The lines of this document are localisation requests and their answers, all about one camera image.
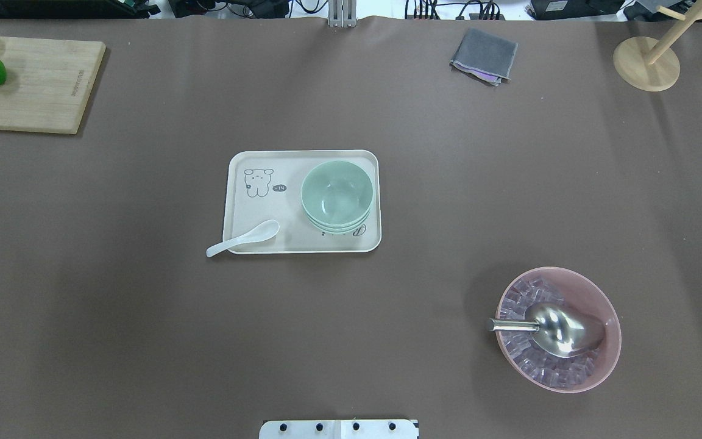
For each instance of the pink bowl with ice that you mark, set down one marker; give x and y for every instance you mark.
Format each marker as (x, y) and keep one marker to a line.
(567, 288)

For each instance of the metal ice scoop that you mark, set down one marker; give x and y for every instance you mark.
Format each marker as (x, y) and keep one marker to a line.
(560, 331)

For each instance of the grey folded cloth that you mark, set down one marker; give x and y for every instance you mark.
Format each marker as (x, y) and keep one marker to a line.
(485, 56)

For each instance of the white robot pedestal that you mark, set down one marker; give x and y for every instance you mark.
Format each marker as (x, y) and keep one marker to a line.
(340, 428)

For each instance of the bamboo cutting board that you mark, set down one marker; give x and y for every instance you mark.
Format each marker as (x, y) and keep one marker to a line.
(48, 83)

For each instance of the white ceramic spoon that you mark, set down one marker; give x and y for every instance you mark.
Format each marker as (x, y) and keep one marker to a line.
(262, 232)

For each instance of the green bowl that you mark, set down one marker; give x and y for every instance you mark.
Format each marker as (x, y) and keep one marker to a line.
(339, 232)
(362, 219)
(337, 192)

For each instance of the green bowl on tray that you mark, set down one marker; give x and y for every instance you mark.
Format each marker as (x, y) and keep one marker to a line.
(339, 232)

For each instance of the aluminium frame post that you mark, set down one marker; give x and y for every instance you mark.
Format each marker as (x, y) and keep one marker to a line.
(342, 13)

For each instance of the wooden mug tree stand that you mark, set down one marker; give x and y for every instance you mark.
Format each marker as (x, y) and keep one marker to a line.
(649, 64)

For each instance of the cream serving tray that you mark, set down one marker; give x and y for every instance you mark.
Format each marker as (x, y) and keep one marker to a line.
(266, 186)

